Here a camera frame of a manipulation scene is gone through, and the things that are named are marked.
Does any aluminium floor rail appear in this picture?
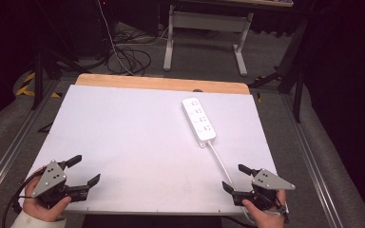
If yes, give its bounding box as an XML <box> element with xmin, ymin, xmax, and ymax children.
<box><xmin>0</xmin><ymin>79</ymin><xmax>59</xmax><ymax>203</ymax></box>
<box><xmin>281</xmin><ymin>94</ymin><xmax>335</xmax><ymax>228</ymax></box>

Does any person's right hand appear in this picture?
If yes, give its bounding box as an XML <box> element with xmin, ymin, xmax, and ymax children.
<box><xmin>241</xmin><ymin>189</ymin><xmax>288</xmax><ymax>228</ymax></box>

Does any person's left hand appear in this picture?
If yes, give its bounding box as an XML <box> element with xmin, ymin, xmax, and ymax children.
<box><xmin>22</xmin><ymin>169</ymin><xmax>72</xmax><ymax>223</ymax></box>

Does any wooden table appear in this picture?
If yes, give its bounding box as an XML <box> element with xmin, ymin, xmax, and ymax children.
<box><xmin>75</xmin><ymin>73</ymin><xmax>251</xmax><ymax>95</ymax></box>

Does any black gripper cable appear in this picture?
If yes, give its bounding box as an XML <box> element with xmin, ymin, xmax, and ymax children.
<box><xmin>1</xmin><ymin>172</ymin><xmax>46</xmax><ymax>228</ymax></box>
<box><xmin>274</xmin><ymin>196</ymin><xmax>290</xmax><ymax>224</ymax></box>

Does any white power strip cable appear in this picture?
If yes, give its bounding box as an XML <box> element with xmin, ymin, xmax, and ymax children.
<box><xmin>206</xmin><ymin>141</ymin><xmax>238</xmax><ymax>190</ymax></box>

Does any thin white floor cable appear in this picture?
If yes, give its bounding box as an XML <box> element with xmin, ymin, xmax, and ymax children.
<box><xmin>96</xmin><ymin>0</ymin><xmax>135</xmax><ymax>76</ymax></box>

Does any black floor cable tangle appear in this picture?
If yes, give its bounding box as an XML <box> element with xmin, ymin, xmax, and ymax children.
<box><xmin>106</xmin><ymin>28</ymin><xmax>160</xmax><ymax>77</ymax></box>

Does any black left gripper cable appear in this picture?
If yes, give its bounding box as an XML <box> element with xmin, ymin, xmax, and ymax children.
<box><xmin>1</xmin><ymin>172</ymin><xmax>46</xmax><ymax>228</ymax></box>

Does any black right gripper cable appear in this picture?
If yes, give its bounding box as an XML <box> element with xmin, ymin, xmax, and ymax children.
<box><xmin>274</xmin><ymin>196</ymin><xmax>290</xmax><ymax>224</ymax></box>

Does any black metal stand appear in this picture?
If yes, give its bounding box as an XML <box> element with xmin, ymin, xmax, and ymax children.
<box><xmin>248</xmin><ymin>18</ymin><xmax>312</xmax><ymax>124</ymax></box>

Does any yellow black floor tape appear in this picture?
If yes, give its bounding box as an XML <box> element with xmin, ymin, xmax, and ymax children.
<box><xmin>14</xmin><ymin>71</ymin><xmax>61</xmax><ymax>99</ymax></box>

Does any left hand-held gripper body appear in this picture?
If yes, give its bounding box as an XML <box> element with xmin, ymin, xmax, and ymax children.
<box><xmin>31</xmin><ymin>160</ymin><xmax>90</xmax><ymax>207</ymax></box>

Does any black tripod stand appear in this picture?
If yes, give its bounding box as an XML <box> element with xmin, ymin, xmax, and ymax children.
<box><xmin>31</xmin><ymin>37</ymin><xmax>93</xmax><ymax>110</ymax></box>

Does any grey metal table frame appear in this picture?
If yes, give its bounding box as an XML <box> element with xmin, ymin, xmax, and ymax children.
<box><xmin>162</xmin><ymin>0</ymin><xmax>295</xmax><ymax>78</ymax></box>

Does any white board sheet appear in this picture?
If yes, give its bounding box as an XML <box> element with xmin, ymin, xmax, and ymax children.
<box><xmin>18</xmin><ymin>84</ymin><xmax>279</xmax><ymax>217</ymax></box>

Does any white power strip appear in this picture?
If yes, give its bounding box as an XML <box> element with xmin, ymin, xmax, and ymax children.
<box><xmin>181</xmin><ymin>97</ymin><xmax>218</xmax><ymax>149</ymax></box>

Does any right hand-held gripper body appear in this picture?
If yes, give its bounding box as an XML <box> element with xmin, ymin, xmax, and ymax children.
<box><xmin>232</xmin><ymin>168</ymin><xmax>297</xmax><ymax>212</ymax></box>

